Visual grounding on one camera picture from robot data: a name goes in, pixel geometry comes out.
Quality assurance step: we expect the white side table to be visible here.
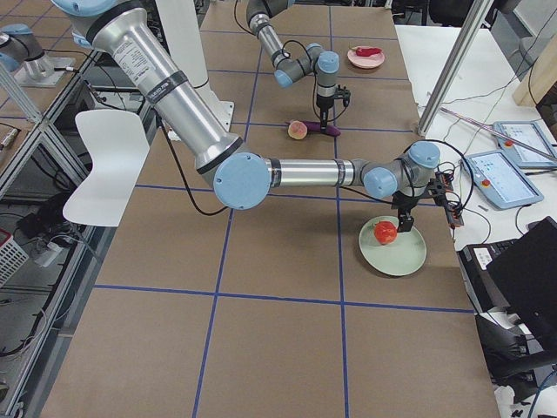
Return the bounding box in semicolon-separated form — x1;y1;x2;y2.
396;25;556;249

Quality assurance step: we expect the peach with slit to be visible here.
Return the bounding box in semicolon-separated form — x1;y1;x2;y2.
287;120;308;140

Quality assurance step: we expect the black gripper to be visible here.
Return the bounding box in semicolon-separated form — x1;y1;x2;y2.
316;84;351;128
392;171;464;233

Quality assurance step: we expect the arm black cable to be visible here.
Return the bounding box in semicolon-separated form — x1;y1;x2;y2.
233;0;349;123
158;117;232;217

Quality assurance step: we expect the white plastic basket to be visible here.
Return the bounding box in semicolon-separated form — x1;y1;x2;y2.
0;229;29;287

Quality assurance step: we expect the aluminium frame post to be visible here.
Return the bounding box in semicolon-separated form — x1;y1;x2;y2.
417;0;493;137

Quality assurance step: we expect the teach pendant tablet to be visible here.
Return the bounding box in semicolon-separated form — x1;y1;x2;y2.
493;121;556;169
464;151;544;210

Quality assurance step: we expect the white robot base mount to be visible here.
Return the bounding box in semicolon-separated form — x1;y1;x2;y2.
158;83;232;150

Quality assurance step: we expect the red pomegranate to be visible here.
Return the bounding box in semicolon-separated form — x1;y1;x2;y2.
373;220;398;245

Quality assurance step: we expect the light green plate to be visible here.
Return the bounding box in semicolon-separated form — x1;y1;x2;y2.
359;216;426;276

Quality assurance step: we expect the black laptop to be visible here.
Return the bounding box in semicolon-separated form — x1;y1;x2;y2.
458;217;556;346

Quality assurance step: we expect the purple eggplant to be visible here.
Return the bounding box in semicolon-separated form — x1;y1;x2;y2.
303;121;341;137

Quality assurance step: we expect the far teach pendant tablet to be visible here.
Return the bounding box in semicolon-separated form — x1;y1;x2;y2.
493;121;556;169

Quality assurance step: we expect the red chili pepper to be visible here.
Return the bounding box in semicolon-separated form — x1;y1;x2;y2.
350;45;383;57

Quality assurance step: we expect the near teach pendant tablet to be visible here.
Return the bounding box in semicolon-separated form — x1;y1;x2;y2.
464;151;544;210

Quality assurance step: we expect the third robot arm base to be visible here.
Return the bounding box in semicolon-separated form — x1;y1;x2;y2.
1;24;79;88

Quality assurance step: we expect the pink plate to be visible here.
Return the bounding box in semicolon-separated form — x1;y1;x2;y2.
346;49;386;69

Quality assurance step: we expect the white plastic chair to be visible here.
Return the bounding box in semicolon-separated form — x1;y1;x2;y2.
63;109;150;227

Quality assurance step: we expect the white pedestal column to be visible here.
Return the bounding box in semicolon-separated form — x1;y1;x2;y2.
156;0;210;91

